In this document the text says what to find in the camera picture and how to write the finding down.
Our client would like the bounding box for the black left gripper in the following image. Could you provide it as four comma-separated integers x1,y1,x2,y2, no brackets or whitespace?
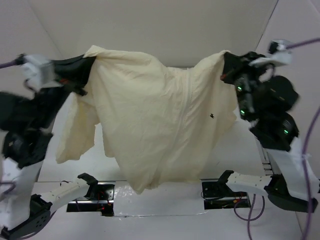
36,51,100,125

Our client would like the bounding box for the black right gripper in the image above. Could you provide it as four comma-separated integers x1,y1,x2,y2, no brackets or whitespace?
216,48,266,116

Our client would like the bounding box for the cream yellow jacket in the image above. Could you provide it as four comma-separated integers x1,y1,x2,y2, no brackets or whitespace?
55,45,237,194

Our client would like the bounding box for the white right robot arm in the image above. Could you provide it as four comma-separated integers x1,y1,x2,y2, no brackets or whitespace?
218,52,320,213

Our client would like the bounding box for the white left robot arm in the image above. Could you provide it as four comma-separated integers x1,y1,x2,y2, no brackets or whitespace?
0,54,99,240

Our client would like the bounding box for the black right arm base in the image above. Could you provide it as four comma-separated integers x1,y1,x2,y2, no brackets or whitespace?
200,179,251,210

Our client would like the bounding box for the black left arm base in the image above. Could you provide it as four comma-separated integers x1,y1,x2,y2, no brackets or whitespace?
66,181,116,217

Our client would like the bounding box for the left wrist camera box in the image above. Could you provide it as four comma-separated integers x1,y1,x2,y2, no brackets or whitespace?
29,55,59,88

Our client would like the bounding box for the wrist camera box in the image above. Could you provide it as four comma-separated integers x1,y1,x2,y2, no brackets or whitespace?
29,55,59,88
268,39,287,55

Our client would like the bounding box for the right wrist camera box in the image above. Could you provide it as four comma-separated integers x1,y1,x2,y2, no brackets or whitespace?
268,39,287,55

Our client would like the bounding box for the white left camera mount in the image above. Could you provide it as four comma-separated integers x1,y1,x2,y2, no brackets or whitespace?
20,54,62,92

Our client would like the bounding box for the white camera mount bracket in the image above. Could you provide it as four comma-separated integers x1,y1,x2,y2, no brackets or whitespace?
248,50,293,68

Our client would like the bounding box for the aluminium frame rail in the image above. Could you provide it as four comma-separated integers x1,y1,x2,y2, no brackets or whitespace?
256,141,279,176

